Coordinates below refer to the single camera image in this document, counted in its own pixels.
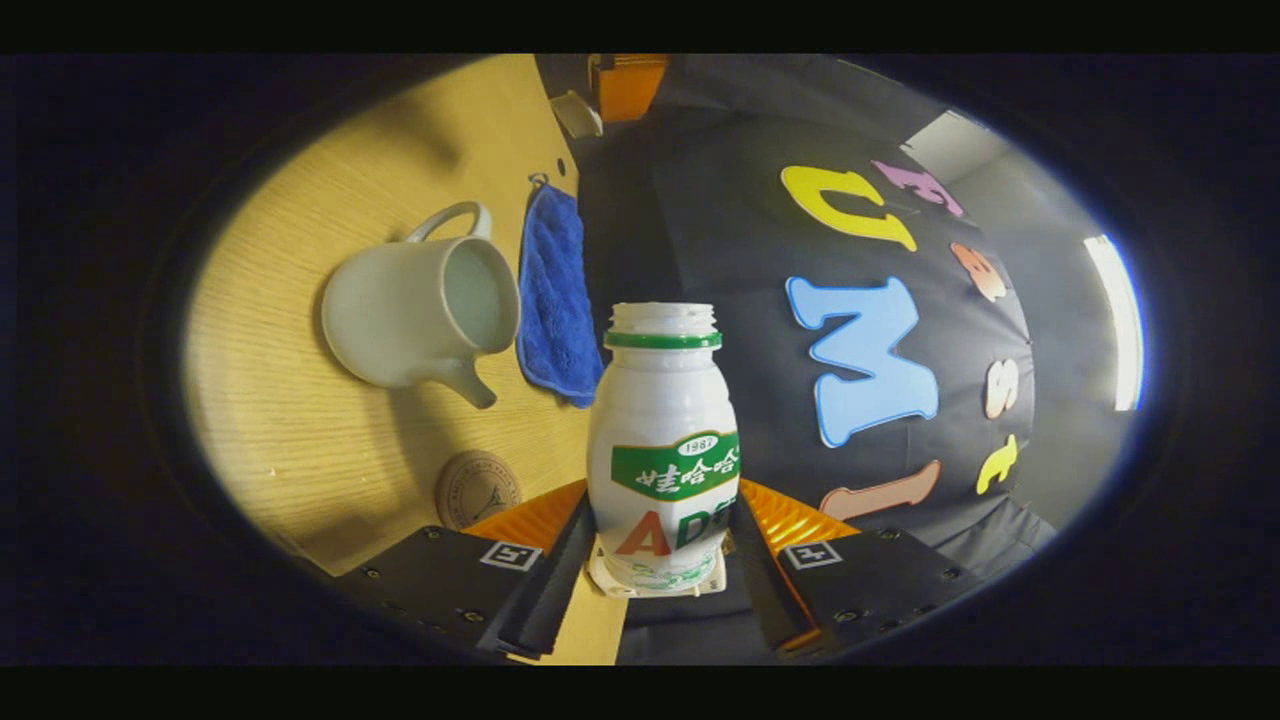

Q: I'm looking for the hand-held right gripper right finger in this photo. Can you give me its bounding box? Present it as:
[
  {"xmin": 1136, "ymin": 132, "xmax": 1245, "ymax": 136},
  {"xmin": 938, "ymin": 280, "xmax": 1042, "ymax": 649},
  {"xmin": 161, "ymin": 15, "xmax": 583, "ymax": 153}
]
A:
[{"xmin": 730, "ymin": 478, "xmax": 986, "ymax": 656}]

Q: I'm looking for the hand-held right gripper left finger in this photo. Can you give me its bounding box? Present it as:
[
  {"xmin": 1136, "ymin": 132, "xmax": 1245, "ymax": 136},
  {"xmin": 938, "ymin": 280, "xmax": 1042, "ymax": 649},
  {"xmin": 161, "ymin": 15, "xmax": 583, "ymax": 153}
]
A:
[{"xmin": 335, "ymin": 478, "xmax": 601, "ymax": 661}]

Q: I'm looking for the round brown coaster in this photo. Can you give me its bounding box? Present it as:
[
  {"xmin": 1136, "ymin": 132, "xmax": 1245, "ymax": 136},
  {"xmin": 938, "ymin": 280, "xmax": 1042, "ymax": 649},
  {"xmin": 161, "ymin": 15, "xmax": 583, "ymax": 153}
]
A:
[{"xmin": 435, "ymin": 450, "xmax": 523, "ymax": 532}]

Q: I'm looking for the white plastic water bottle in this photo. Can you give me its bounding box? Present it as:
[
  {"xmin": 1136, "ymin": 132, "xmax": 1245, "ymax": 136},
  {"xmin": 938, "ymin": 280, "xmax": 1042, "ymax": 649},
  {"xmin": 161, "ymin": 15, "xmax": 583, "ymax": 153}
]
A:
[{"xmin": 586, "ymin": 303, "xmax": 742, "ymax": 598}]

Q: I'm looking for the white ceramic teacup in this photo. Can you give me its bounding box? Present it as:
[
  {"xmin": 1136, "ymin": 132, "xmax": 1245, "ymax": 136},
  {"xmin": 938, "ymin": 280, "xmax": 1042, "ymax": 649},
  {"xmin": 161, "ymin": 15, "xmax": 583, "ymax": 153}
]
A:
[{"xmin": 320, "ymin": 202, "xmax": 522, "ymax": 409}]

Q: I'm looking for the blue towel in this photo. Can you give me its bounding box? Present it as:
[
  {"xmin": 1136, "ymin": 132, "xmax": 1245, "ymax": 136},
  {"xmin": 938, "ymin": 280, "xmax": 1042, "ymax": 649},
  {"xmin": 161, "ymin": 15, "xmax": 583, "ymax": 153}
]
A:
[{"xmin": 516, "ymin": 175, "xmax": 606, "ymax": 409}]

